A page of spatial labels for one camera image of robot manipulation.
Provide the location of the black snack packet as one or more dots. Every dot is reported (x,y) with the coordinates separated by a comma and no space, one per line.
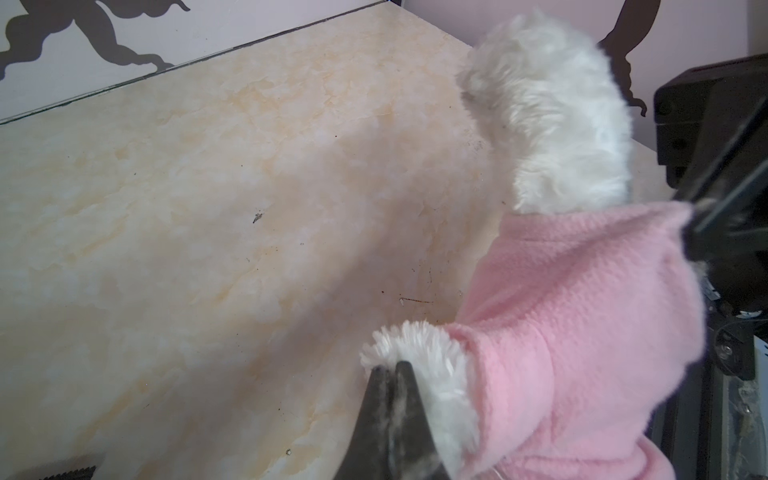
(85,473)

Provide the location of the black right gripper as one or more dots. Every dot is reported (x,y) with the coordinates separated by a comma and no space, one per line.
(711,132)

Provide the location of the pink teddy hoodie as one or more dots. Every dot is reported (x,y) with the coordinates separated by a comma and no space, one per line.
(578,326)

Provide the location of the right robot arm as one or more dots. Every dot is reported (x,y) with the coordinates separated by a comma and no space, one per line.
(738,307)

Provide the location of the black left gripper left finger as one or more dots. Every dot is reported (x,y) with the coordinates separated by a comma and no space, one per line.
(367,456)

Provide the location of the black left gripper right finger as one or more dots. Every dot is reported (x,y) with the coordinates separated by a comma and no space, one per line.
(412,453)

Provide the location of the white teddy bear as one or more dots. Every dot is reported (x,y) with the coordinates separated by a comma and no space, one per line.
(543,96)

